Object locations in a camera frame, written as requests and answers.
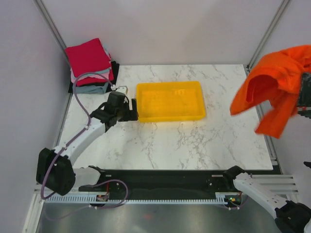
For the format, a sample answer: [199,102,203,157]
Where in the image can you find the yellow plastic tray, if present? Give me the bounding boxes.
[136,81,206,123]

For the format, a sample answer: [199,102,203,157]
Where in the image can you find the orange t shirt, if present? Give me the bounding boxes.
[230,45,311,138]

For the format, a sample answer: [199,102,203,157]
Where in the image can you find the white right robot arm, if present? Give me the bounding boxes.
[222,166,311,233]

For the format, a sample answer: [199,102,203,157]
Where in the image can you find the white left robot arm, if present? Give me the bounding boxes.
[36,91,138,196]

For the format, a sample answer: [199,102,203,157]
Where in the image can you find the grey-blue folded t shirt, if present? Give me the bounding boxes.
[76,83,109,94]

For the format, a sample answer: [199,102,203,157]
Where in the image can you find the teal folded t shirt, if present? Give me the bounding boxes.
[80,69,110,80]

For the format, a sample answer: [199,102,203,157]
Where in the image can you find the crimson folded t shirt lower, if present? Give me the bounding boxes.
[76,71,113,86]

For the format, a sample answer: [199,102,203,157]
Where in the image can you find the crimson folded t shirt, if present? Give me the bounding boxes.
[65,38,111,77]
[76,71,113,86]

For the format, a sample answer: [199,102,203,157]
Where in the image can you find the black folded t shirt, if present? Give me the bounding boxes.
[68,61,120,93]

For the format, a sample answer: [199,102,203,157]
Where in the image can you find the pink folded t shirt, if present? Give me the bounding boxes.
[70,69,110,83]

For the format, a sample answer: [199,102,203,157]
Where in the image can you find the crimson folded t shirt top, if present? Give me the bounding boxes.
[65,38,111,77]

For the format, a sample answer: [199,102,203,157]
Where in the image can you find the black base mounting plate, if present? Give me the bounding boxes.
[78,169,251,201]

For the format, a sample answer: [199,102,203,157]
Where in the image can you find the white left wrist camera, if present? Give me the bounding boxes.
[113,86,128,95]

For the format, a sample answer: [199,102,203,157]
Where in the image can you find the right aluminium frame post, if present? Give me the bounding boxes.
[244,0,292,72]

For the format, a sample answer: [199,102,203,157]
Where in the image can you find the aluminium frame post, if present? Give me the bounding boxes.
[34,0,69,62]
[244,0,292,72]

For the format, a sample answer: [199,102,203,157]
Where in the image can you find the white slotted cable duct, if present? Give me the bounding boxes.
[45,192,227,205]

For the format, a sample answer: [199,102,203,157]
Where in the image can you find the left aluminium frame post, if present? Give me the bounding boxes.
[34,0,69,62]

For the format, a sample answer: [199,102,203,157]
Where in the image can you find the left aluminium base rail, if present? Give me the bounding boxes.
[22,184,81,233]

